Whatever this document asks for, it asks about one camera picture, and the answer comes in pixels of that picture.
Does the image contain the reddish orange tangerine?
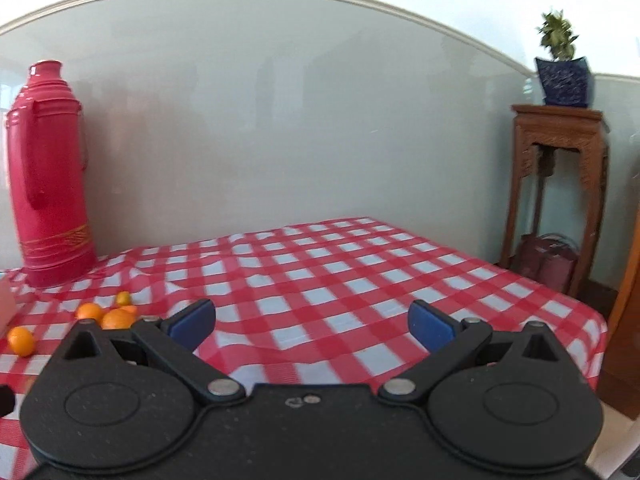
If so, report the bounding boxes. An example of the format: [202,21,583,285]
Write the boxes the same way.
[119,304,138,318]

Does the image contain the front orange tangerine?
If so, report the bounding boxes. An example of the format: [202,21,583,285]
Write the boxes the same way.
[101,308,137,330]

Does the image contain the small yellow kumquat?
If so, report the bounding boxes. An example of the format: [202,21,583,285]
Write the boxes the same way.
[115,290,132,308]

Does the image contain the red white checkered tablecloth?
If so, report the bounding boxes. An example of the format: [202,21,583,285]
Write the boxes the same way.
[1,218,603,479]

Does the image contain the dark red handbag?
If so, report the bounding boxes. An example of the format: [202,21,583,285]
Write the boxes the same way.
[511,233,579,292]

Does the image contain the lone orange tangerine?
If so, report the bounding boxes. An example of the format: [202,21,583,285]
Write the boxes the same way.
[6,326,37,358]

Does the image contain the carved wooden plant stand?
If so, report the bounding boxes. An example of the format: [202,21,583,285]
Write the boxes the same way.
[499,104,610,297]

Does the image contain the red thermos flask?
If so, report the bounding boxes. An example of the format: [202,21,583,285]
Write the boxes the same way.
[6,60,96,288]

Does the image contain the green potted plant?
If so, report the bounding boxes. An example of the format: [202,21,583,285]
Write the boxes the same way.
[538,11,578,61]

